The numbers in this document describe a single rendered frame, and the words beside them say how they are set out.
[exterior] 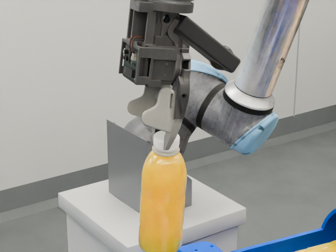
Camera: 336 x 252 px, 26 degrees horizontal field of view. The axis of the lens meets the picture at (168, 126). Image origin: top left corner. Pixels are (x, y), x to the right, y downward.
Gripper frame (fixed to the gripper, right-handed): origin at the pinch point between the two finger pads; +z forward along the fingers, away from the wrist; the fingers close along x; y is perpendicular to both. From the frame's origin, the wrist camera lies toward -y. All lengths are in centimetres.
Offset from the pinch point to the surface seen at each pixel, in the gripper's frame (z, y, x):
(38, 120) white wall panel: 83, -56, -294
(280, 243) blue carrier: 32, -42, -26
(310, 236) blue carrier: 31, -50, -27
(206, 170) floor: 118, -171, -303
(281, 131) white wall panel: 101, -242, -332
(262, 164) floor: 113, -209, -297
